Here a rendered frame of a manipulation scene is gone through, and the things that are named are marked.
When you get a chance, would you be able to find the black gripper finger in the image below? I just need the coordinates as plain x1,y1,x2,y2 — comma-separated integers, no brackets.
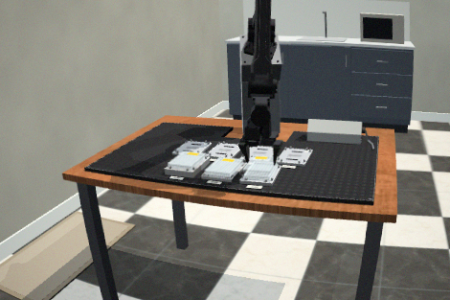
238,142,250,163
273,140,283,166

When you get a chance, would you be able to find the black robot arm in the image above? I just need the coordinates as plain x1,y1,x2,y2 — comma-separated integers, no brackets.
243,0,278,147

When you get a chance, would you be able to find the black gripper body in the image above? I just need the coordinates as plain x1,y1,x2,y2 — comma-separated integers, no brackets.
239,131,282,147

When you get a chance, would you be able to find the white control panel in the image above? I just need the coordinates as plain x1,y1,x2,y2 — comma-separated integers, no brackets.
307,119,374,150

